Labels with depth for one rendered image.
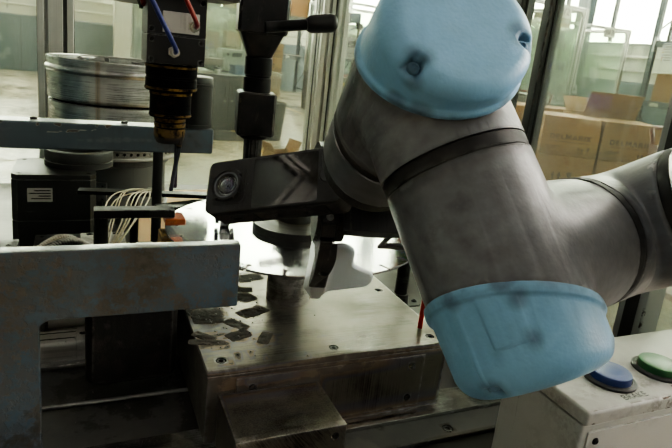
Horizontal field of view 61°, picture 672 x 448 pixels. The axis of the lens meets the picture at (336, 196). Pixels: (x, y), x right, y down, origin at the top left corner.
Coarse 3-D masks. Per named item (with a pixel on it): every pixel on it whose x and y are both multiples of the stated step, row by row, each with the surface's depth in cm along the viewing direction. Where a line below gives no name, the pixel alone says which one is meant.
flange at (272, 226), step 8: (256, 224) 73; (264, 224) 73; (272, 224) 73; (280, 224) 74; (288, 224) 74; (296, 224) 74; (304, 224) 74; (264, 232) 72; (272, 232) 71; (280, 232) 71; (288, 232) 71; (296, 232) 72; (304, 232) 72; (288, 240) 71; (296, 240) 71; (304, 240) 71
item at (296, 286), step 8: (272, 280) 76; (280, 280) 75; (288, 280) 75; (296, 280) 75; (272, 288) 76; (280, 288) 76; (288, 288) 75; (296, 288) 76; (272, 296) 76; (280, 296) 76; (288, 296) 76; (296, 296) 76; (304, 296) 77; (280, 304) 76; (288, 304) 76; (296, 304) 76
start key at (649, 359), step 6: (642, 354) 61; (648, 354) 61; (654, 354) 61; (642, 360) 60; (648, 360) 60; (654, 360) 60; (660, 360) 60; (666, 360) 60; (642, 366) 60; (648, 366) 59; (654, 366) 59; (660, 366) 59; (666, 366) 59; (654, 372) 58; (660, 372) 58; (666, 372) 58
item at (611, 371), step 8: (600, 368) 57; (608, 368) 57; (616, 368) 57; (624, 368) 58; (592, 376) 57; (600, 376) 56; (608, 376) 56; (616, 376) 56; (624, 376) 56; (632, 376) 56; (608, 384) 55; (616, 384) 55; (624, 384) 55
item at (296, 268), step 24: (192, 216) 76; (192, 240) 68; (240, 240) 69; (264, 240) 70; (360, 240) 74; (240, 264) 62; (264, 264) 63; (288, 264) 64; (360, 264) 66; (384, 264) 67
